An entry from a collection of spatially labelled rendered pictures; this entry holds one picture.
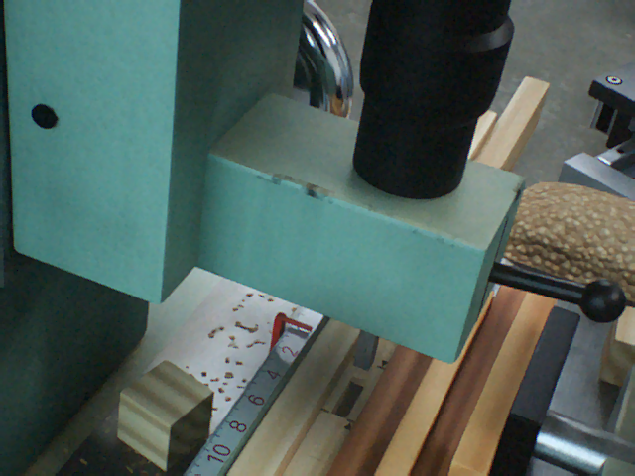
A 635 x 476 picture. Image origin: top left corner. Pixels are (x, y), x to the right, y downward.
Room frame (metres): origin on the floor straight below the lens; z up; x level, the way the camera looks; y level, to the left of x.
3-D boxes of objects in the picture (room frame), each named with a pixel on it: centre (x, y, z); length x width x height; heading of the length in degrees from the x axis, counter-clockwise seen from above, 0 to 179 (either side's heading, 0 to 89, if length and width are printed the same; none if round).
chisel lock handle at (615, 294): (0.42, -0.11, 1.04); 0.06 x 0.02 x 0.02; 73
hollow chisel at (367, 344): (0.44, -0.04, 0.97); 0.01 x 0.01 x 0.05; 73
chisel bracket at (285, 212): (0.45, -0.02, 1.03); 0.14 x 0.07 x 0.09; 73
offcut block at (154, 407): (0.51, 0.07, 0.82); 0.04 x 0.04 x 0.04; 59
